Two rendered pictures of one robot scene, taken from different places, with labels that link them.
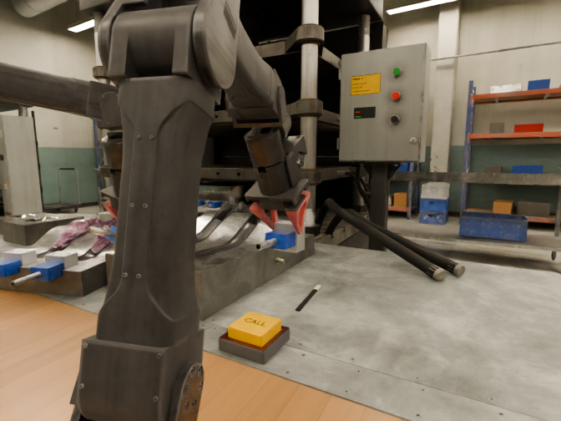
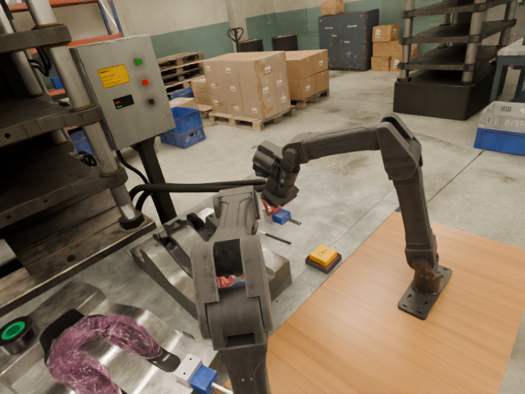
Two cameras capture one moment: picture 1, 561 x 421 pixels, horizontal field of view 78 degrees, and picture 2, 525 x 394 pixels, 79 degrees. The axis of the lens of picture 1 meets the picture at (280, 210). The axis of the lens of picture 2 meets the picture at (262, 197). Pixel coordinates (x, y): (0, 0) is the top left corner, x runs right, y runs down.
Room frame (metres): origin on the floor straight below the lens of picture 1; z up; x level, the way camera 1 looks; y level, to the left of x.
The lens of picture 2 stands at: (0.38, 0.78, 1.50)
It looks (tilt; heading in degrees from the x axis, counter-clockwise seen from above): 31 degrees down; 291
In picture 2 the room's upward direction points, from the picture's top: 10 degrees counter-clockwise
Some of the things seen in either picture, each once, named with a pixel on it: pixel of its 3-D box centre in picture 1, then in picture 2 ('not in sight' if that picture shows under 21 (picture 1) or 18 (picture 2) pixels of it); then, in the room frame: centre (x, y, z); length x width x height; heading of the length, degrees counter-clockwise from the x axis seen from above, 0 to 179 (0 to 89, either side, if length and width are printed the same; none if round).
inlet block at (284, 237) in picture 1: (277, 240); (283, 217); (0.62, 0.01, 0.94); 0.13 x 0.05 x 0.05; 151
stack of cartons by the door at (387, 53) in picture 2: not in sight; (394, 48); (-0.08, -6.59, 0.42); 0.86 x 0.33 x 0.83; 148
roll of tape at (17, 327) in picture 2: not in sight; (17, 334); (1.15, 0.51, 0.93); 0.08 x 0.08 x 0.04
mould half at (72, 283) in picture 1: (108, 240); (100, 359); (0.96, 0.49, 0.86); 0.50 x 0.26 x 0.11; 168
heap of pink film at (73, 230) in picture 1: (108, 225); (95, 346); (0.95, 0.48, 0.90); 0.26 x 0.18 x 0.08; 168
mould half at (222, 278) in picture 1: (228, 245); (201, 256); (0.86, 0.13, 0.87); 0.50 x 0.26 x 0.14; 151
